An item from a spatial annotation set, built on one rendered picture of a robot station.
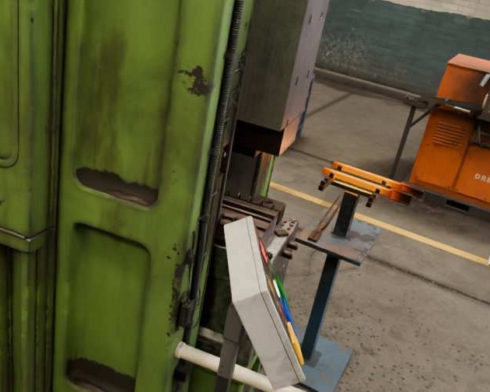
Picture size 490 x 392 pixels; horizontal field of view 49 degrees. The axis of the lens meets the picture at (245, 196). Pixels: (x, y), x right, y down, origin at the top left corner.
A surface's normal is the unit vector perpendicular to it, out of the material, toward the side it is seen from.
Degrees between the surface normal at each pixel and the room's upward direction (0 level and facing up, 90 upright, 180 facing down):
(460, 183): 90
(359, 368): 0
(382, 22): 89
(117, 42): 89
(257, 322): 90
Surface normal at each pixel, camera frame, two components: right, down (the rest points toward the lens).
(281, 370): 0.09, 0.43
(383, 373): 0.18, -0.89
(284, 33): -0.33, 0.34
